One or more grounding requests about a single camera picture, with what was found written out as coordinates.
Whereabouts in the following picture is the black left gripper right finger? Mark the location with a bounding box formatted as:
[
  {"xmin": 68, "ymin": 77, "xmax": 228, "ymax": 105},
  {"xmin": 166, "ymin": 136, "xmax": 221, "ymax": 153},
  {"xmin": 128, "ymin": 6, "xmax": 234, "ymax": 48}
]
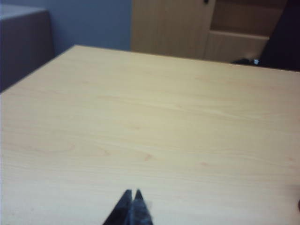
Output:
[{"xmin": 130, "ymin": 189, "xmax": 154, "ymax": 225}]

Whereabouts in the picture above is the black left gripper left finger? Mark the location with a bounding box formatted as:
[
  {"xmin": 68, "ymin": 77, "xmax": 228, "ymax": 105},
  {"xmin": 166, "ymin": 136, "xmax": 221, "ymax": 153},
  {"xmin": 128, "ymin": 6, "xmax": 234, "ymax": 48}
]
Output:
[{"xmin": 102, "ymin": 189, "xmax": 133, "ymax": 225}]

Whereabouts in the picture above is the light wooden shelf cabinet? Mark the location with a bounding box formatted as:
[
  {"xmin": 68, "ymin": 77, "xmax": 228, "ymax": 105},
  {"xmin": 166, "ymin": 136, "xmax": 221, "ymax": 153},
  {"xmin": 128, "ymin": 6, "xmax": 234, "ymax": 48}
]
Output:
[{"xmin": 130, "ymin": 0, "xmax": 288, "ymax": 63}]

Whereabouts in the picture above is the grey low cabinet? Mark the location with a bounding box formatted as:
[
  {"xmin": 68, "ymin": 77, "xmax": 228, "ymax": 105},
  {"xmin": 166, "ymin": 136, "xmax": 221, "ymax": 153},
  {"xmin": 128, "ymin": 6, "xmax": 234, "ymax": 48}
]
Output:
[{"xmin": 0, "ymin": 4, "xmax": 55, "ymax": 93}]

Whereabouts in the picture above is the black office chair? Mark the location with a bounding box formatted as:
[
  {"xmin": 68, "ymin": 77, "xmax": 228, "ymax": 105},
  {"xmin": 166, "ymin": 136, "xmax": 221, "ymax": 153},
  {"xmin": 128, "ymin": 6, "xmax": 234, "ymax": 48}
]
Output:
[{"xmin": 231, "ymin": 0, "xmax": 300, "ymax": 71}]

